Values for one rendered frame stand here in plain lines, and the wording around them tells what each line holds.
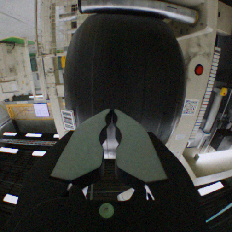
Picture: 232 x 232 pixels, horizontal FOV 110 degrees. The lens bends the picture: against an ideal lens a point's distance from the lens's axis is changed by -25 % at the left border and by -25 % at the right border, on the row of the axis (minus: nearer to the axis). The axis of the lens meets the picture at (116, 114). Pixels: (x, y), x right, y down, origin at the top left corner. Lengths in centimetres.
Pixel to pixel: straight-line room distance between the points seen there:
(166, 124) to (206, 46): 38
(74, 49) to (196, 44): 42
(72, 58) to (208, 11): 37
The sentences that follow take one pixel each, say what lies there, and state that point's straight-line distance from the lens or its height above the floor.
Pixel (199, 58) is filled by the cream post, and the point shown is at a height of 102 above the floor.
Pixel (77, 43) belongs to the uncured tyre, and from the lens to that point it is 26.
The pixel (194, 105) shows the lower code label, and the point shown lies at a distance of 55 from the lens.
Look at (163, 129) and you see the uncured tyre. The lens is 25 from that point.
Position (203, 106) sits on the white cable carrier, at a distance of 60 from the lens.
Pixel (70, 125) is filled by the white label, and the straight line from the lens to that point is 27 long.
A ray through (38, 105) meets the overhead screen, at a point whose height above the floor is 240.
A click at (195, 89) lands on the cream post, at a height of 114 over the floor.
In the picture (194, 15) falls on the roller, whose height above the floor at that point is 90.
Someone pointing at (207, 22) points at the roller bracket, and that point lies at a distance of 40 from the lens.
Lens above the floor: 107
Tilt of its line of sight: 26 degrees up
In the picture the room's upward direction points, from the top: 178 degrees counter-clockwise
